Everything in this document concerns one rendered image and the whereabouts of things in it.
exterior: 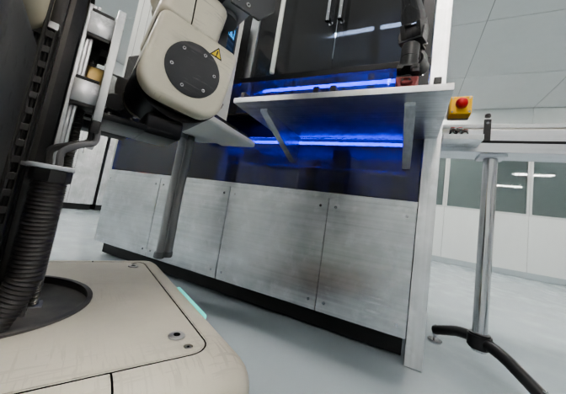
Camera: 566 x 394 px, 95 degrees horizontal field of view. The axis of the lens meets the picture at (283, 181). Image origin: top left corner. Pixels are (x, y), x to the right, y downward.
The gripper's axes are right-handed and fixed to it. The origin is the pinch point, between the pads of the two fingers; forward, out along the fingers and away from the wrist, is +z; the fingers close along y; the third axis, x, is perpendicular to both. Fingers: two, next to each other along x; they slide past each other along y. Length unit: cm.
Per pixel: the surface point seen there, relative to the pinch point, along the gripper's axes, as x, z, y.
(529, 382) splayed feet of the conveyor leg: -43, 79, 35
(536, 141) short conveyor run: -45, -2, 37
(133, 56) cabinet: 99, -6, -29
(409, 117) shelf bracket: -2.1, 7.5, -1.6
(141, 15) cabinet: 100, -24, -30
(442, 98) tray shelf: -9.9, 5.2, -8.1
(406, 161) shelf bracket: -2.1, 13.6, 21.8
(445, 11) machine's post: -11, -54, 22
